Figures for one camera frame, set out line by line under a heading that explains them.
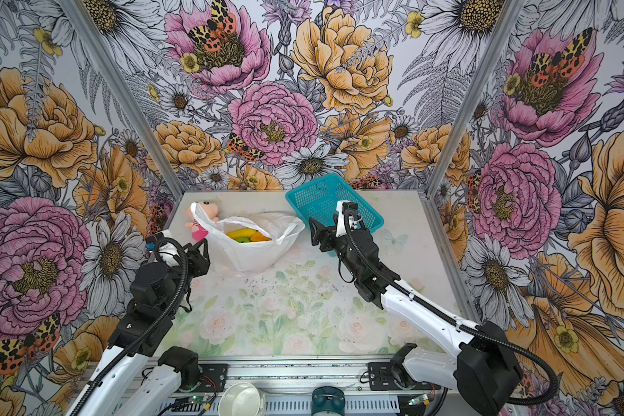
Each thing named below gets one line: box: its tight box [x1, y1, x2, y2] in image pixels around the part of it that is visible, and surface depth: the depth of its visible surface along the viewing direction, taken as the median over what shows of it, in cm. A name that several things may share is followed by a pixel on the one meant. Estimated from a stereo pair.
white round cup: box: [218, 382, 267, 416], surface depth 71 cm
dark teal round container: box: [311, 385, 346, 416], surface depth 65 cm
